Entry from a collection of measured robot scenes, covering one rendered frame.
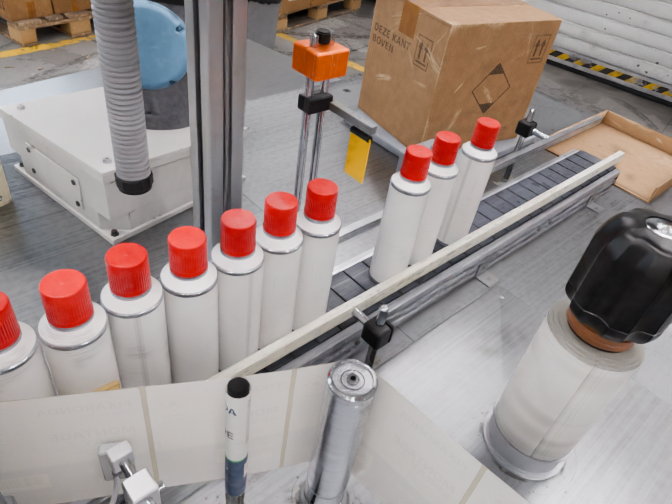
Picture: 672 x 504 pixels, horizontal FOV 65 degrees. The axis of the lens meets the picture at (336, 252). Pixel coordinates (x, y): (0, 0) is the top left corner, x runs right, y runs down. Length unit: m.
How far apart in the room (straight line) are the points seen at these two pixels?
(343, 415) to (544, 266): 0.65
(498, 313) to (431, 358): 0.14
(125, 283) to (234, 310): 0.13
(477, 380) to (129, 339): 0.40
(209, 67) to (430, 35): 0.60
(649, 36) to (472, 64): 3.75
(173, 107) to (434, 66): 0.49
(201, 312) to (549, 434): 0.35
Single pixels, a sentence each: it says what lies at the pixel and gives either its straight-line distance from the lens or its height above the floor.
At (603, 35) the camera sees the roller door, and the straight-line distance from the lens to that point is 4.89.
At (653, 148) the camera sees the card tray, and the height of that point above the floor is 0.83.
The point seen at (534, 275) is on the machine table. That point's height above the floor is 0.83.
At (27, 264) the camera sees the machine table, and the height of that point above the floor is 0.83.
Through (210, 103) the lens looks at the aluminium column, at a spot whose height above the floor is 1.13.
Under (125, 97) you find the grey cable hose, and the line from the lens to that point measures 0.50.
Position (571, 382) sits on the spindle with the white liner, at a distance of 0.52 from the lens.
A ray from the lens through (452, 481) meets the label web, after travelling 0.43.
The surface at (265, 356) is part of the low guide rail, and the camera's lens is 0.60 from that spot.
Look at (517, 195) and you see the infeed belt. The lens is 1.06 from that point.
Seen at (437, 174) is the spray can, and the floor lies 1.04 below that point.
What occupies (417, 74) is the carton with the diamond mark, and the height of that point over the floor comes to 1.00.
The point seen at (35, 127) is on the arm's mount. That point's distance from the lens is 0.95.
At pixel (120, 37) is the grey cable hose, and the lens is 0.48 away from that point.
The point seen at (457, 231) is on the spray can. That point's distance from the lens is 0.84.
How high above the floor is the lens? 1.38
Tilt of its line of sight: 39 degrees down
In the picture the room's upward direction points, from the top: 10 degrees clockwise
